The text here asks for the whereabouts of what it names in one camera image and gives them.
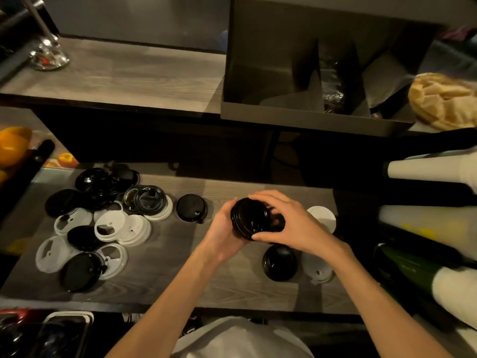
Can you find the tan crumpled paper bundle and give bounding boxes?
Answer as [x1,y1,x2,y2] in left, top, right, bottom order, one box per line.
[408,72,477,132]

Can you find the translucent yellow print cup stack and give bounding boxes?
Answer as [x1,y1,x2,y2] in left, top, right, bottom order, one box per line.
[378,204,477,262]

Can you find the person's right forearm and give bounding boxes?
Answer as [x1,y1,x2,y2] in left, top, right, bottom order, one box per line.
[331,246,455,358]

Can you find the grey foil pouch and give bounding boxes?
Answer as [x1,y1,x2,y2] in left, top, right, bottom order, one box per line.
[363,52,416,108]

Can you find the stack of white lids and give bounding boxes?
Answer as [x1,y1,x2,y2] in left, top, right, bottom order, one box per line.
[306,205,337,235]

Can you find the white shirt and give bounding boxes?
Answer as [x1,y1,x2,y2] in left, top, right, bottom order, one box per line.
[171,316,316,358]

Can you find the clear plastic lids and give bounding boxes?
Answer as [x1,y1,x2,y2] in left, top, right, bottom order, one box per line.
[301,253,334,286]

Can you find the person's right hand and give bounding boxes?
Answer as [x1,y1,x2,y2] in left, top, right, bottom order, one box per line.
[247,189,354,262]

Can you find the clear plastic bag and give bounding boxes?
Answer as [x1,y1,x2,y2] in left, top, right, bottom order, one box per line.
[320,59,345,114]

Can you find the pile of oranges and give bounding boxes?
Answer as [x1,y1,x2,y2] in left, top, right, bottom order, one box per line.
[0,126,33,183]

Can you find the person's left forearm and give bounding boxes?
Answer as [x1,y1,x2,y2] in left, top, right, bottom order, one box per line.
[106,253,221,358]

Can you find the person's left hand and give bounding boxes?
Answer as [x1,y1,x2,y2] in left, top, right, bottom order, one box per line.
[197,197,251,266]

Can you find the chrome flag stand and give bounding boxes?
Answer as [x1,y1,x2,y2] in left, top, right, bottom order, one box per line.
[20,0,71,71]

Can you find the green sleeved white cup stack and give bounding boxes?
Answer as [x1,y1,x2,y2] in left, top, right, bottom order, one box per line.
[374,243,477,331]

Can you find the dark metal organizer box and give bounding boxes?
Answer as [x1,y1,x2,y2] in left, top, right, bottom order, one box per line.
[220,0,477,138]

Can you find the white paper cup stack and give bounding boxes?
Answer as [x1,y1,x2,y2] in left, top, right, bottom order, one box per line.
[384,147,477,194]

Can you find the pile of mixed cup lids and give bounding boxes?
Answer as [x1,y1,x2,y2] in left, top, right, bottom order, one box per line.
[35,164,174,293]

